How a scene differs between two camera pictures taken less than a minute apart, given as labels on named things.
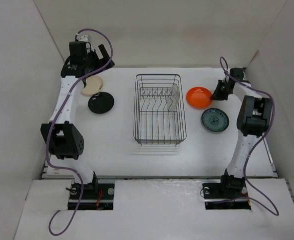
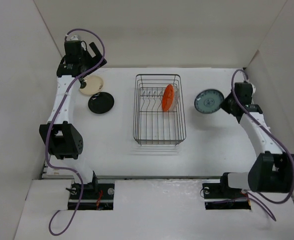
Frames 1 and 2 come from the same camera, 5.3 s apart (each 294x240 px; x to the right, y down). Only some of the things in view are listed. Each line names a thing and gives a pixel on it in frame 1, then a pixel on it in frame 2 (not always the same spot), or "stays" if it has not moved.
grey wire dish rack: x=159 y=116 stays
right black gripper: x=216 y=95 → x=224 y=105
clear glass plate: x=172 y=100 stays
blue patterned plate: x=215 y=120 → x=208 y=101
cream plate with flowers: x=94 y=85 stays
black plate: x=101 y=102 stays
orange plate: x=198 y=98 → x=167 y=98
